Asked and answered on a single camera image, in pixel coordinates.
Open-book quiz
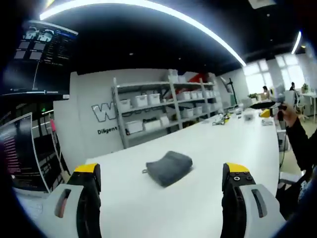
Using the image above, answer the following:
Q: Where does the grey towel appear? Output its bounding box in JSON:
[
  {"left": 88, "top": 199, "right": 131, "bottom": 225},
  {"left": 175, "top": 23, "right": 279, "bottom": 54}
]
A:
[{"left": 142, "top": 150, "right": 194, "bottom": 188}]

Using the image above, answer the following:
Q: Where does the person's right hand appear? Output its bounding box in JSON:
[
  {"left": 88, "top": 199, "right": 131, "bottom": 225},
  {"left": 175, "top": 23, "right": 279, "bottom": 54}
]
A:
[{"left": 281, "top": 104, "right": 298, "bottom": 128}]

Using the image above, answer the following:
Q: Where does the white office chair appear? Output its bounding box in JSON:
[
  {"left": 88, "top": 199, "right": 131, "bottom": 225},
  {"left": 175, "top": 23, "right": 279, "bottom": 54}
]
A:
[{"left": 284, "top": 89, "right": 306, "bottom": 115}]

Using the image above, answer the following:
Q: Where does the black floor stand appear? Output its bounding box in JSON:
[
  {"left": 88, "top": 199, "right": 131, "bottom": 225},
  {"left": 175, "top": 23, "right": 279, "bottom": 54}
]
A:
[{"left": 221, "top": 76, "right": 239, "bottom": 107}]

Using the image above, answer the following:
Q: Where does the pile of small tools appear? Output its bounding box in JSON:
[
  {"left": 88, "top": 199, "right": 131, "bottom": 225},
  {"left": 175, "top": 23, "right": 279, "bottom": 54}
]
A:
[{"left": 212, "top": 113, "right": 231, "bottom": 126}]

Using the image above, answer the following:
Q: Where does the short ceiling light strip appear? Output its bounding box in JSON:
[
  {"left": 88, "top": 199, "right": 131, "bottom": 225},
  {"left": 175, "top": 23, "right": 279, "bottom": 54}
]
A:
[{"left": 291, "top": 30, "right": 303, "bottom": 55}]

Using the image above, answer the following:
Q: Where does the curved desk monitor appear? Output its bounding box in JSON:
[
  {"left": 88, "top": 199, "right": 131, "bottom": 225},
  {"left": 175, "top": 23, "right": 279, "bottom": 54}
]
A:
[{"left": 0, "top": 113, "right": 51, "bottom": 193}]

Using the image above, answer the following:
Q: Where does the red panel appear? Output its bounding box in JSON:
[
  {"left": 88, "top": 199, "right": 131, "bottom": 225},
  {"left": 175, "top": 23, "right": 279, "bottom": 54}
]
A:
[{"left": 187, "top": 72, "right": 209, "bottom": 84}]

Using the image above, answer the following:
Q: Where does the white ceiling vent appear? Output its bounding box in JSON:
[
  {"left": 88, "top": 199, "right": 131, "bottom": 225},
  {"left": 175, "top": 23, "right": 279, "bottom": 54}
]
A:
[{"left": 247, "top": 0, "right": 277, "bottom": 10}]

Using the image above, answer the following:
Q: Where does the grey metal shelf rack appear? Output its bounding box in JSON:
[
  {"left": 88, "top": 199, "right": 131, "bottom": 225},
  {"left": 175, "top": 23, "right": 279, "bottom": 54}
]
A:
[{"left": 111, "top": 72, "right": 223, "bottom": 150}]

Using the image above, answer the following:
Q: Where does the group of white storage boxes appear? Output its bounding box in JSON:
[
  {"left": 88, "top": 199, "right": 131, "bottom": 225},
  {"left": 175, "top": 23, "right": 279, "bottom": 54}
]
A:
[{"left": 118, "top": 69, "right": 221, "bottom": 134}]

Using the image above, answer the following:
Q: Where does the large hanging monitor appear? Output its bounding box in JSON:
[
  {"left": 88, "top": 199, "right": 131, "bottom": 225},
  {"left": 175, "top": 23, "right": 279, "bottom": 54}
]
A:
[{"left": 0, "top": 21, "right": 79, "bottom": 96}]

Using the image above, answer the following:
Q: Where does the long ceiling light strip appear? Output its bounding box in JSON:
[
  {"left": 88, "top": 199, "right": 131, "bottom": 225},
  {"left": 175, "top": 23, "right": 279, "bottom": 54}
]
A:
[{"left": 39, "top": 0, "right": 247, "bottom": 66}]

